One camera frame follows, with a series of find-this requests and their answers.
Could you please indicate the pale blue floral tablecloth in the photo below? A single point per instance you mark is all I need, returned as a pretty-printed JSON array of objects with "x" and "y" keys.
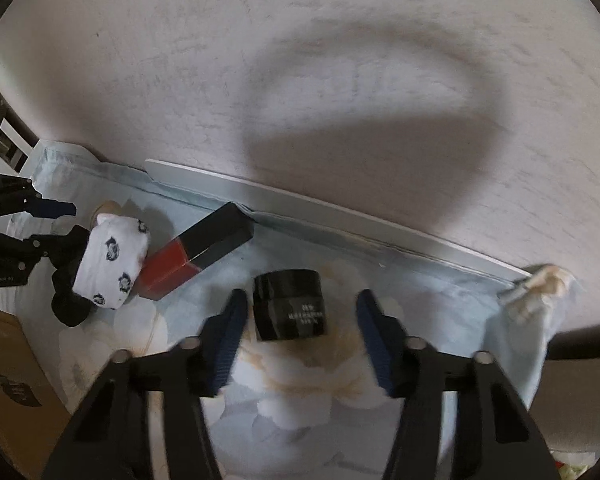
[{"x": 280, "y": 410}]

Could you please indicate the black cloth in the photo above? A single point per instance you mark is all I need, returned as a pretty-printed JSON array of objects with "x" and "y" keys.
[{"x": 67, "y": 302}]

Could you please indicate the brown cardboard box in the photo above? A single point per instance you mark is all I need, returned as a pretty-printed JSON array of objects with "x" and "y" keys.
[{"x": 15, "y": 360}]

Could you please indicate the red lip gloss black cap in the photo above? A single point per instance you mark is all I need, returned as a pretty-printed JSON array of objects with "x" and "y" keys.
[{"x": 195, "y": 250}]

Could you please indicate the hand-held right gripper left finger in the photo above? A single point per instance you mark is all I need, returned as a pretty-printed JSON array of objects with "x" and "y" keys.
[{"x": 225, "y": 345}]

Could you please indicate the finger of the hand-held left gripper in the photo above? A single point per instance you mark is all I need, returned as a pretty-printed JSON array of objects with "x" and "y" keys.
[
  {"x": 55, "y": 208},
  {"x": 62, "y": 247}
]

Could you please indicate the white sock with dark print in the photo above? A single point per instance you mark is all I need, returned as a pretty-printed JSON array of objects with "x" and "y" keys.
[{"x": 112, "y": 260}]

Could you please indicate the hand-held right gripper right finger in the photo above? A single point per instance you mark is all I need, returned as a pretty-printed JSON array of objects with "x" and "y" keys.
[{"x": 380, "y": 345}]

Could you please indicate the black round jar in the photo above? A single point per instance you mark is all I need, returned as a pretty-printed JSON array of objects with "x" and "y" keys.
[{"x": 290, "y": 310}]

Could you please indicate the grey curved frame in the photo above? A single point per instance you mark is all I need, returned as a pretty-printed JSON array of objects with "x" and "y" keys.
[{"x": 17, "y": 145}]

